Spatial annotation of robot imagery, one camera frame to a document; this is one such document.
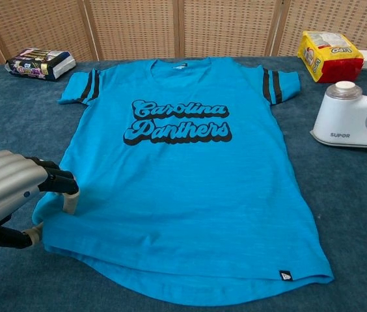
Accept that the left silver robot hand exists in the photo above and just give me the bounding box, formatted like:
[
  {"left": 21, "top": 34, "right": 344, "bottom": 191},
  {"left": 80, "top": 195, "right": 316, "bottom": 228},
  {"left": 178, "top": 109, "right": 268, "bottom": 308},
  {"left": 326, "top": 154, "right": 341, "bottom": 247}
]
[{"left": 0, "top": 149, "right": 81, "bottom": 250}]

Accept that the dark teal table cover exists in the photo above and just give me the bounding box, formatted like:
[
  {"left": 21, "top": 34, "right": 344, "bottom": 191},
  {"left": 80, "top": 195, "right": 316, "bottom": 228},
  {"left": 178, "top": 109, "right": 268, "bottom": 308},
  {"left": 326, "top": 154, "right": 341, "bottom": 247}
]
[{"left": 0, "top": 56, "right": 367, "bottom": 312}]

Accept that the dark sanitary pad package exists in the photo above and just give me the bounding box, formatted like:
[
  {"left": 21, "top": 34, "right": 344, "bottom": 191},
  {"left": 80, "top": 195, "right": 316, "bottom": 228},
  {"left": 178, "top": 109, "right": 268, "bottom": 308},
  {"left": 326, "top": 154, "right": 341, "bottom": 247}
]
[{"left": 4, "top": 47, "right": 77, "bottom": 83}]

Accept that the white handheld steamer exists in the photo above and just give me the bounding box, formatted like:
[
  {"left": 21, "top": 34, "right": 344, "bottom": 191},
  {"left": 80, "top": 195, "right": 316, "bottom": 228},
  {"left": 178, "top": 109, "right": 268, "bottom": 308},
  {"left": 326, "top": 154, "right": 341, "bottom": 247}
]
[{"left": 310, "top": 81, "right": 367, "bottom": 150}]

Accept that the blue Carolina Panthers t-shirt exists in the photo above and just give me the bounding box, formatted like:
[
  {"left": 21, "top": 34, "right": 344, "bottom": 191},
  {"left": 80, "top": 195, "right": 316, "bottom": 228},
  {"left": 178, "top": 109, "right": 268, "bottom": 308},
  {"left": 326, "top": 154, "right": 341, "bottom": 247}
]
[{"left": 31, "top": 57, "right": 336, "bottom": 308}]

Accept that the woven wooden folding screen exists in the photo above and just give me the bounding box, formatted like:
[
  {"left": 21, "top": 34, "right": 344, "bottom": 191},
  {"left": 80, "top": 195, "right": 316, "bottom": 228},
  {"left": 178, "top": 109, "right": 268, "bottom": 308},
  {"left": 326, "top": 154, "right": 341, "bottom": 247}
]
[{"left": 0, "top": 0, "right": 367, "bottom": 66}]

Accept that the yellow red snack package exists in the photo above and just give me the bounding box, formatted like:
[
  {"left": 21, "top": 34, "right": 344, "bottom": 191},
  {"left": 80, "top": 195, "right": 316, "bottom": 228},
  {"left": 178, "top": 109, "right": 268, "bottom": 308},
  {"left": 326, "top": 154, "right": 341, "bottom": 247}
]
[{"left": 297, "top": 30, "right": 365, "bottom": 84}]

